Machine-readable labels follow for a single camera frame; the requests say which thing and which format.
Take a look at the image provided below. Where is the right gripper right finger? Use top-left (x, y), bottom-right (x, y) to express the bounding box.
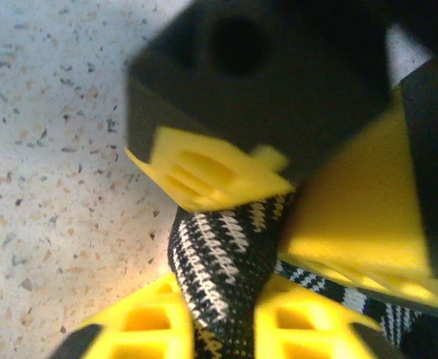
top-left (254, 283), bottom-right (405, 359)

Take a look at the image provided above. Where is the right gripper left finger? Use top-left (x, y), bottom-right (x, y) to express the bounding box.
top-left (49, 274), bottom-right (195, 359)

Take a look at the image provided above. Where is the black and white patterned sock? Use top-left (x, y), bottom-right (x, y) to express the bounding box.
top-left (165, 194), bottom-right (422, 359)

